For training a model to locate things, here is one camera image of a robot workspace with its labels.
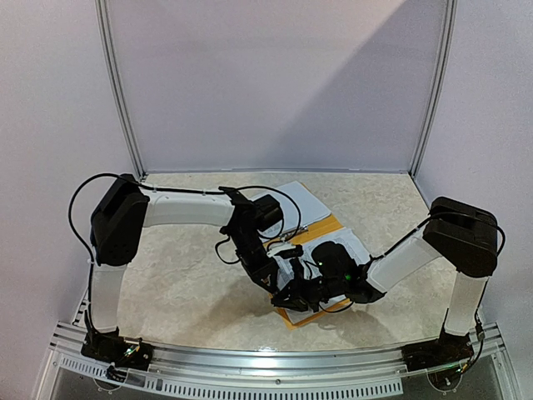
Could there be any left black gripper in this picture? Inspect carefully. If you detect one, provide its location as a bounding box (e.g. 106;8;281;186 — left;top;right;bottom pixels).
228;229;280;294

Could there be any stack of printed papers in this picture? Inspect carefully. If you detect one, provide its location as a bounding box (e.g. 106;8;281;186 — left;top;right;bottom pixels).
266;227;370;326

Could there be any orange file folder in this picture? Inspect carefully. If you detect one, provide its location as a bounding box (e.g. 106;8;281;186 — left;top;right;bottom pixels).
262;182;367;332

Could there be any chrome folder spring clip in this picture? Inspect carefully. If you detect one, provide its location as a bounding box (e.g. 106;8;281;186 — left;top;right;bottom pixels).
281;225;308;241

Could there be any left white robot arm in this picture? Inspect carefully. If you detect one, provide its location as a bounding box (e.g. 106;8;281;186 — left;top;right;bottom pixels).
90;174;282;362

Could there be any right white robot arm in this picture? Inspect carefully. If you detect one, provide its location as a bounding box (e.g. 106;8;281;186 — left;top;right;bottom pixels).
271;197;506;363

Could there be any aluminium front rail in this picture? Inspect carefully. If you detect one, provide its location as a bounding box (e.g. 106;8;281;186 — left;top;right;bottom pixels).
36;322;519;399

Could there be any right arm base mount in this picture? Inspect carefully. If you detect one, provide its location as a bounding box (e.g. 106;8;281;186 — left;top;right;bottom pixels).
401;330;485;373

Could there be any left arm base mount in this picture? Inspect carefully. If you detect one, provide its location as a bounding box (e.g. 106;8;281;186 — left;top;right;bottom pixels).
81;311;154;371

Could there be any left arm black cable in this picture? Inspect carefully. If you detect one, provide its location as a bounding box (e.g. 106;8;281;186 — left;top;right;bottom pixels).
67;172;130;263

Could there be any left aluminium frame post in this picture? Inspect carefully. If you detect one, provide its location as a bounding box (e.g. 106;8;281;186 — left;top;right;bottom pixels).
95;0;147;179

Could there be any aluminium frame post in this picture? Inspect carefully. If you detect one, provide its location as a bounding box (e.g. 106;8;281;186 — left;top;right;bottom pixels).
95;0;147;179
409;0;457;180

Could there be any right aluminium frame post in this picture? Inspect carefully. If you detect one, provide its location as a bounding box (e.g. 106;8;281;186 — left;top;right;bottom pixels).
409;0;457;180

